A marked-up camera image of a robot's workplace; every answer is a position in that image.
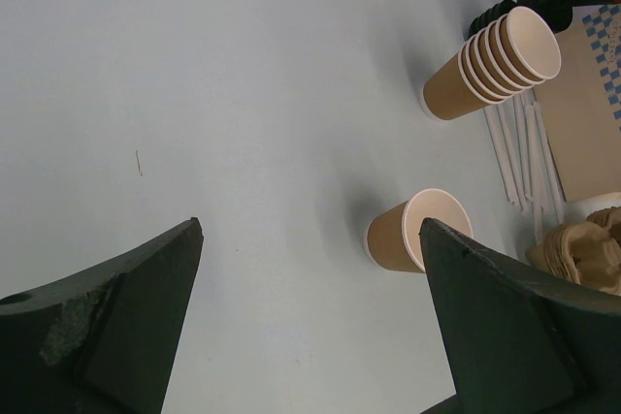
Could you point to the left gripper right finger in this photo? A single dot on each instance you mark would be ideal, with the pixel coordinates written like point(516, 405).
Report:
point(519, 340)

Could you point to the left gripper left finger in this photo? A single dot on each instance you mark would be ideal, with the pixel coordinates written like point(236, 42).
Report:
point(102, 340)

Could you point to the single brown paper cup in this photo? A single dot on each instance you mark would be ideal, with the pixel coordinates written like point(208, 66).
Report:
point(392, 238)

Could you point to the brown cardboard cup carrier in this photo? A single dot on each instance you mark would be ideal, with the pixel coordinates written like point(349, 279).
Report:
point(586, 253)

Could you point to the white wrapped straw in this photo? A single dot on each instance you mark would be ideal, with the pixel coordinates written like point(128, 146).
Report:
point(504, 157)
point(513, 131)
point(531, 162)

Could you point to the blue checkered paper bag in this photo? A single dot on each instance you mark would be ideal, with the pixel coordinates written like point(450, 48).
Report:
point(581, 107)

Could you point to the stack of brown paper cups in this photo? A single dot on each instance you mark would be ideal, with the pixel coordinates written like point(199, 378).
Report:
point(514, 53)

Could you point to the stack of black lids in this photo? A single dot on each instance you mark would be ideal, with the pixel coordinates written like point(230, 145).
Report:
point(556, 13)

